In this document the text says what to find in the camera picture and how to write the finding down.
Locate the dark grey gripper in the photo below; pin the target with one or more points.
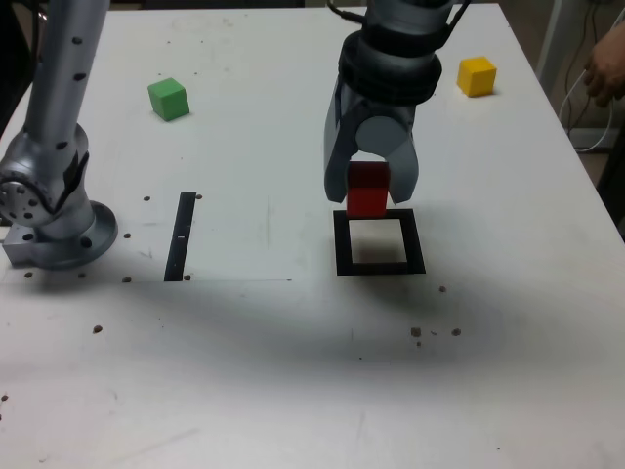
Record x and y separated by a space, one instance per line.
386 110

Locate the red cube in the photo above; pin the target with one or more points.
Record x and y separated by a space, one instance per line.
366 200

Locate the yellow cube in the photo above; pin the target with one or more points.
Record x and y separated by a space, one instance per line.
476 75

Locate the green cube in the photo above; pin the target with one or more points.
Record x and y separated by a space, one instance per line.
168 98

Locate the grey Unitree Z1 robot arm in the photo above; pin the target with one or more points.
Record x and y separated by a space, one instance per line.
54 98

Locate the black tape square outline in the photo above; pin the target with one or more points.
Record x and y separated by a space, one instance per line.
342 249

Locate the person's hand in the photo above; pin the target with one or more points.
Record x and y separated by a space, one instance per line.
608 68

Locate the black tape strip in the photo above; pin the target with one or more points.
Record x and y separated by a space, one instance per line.
178 239

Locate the white power strip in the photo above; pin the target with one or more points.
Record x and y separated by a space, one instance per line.
586 139

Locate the black chair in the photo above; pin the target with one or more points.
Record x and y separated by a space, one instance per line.
19 49

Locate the white metal post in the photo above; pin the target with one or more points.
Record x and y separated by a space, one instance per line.
552 39

